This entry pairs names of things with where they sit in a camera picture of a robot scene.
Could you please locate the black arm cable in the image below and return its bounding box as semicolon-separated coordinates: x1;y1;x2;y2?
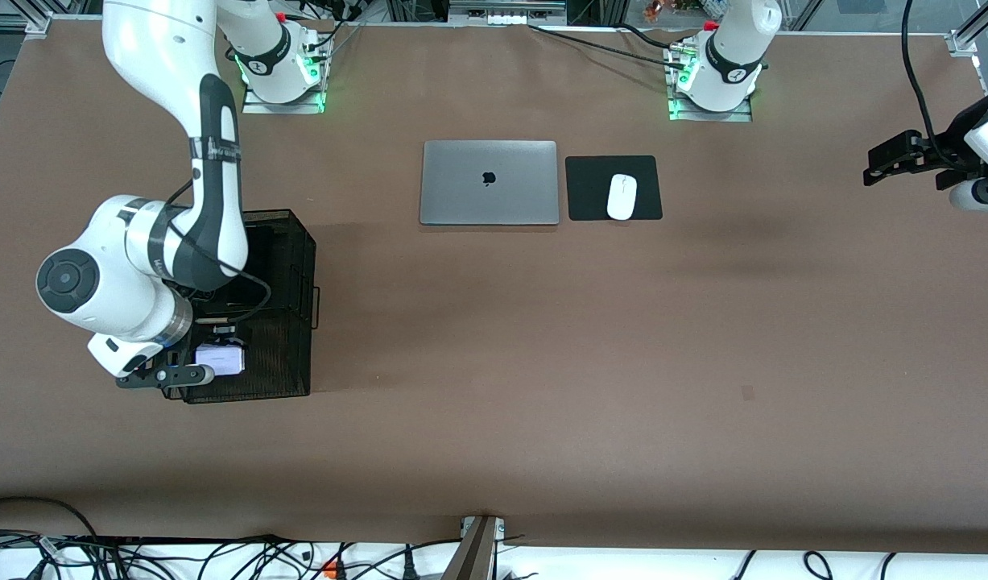
900;0;957;162
159;181;273;323

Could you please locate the white power strip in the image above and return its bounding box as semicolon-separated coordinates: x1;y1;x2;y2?
449;0;567;25

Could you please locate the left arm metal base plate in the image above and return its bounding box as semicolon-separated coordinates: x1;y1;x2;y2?
668;95;754;123

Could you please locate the silver closed laptop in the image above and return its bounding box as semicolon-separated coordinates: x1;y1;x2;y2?
420;140;560;226

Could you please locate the lavender flip phone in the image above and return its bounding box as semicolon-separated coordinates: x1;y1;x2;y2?
196;344;246;376

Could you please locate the short black table cable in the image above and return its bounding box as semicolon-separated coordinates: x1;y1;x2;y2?
614;24;676;51

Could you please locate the black mouse pad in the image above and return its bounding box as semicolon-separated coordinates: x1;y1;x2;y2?
565;155;663;222

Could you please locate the black mesh two-tier tray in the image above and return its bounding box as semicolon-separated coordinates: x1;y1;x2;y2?
159;209;320;404

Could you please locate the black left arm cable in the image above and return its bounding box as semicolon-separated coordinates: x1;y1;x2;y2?
900;0;957;162

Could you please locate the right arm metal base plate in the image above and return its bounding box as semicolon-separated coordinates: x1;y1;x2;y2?
242;81;327;115

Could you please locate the black looped floor cable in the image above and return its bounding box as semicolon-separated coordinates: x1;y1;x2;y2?
0;496;100;542

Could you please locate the white computer mouse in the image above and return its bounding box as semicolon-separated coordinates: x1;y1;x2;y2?
606;173;638;221

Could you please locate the long black slab phone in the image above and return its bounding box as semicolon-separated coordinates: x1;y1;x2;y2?
246;226;275;308

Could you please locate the aluminium frame profile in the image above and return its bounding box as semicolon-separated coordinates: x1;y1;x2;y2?
0;12;53;37
949;0;988;57

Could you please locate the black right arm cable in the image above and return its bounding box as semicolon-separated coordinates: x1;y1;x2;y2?
159;181;273;323

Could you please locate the grey metal camera bracket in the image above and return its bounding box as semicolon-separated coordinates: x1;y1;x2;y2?
441;516;506;580

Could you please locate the long black table cable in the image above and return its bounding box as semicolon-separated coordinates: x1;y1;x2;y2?
528;24;688;65

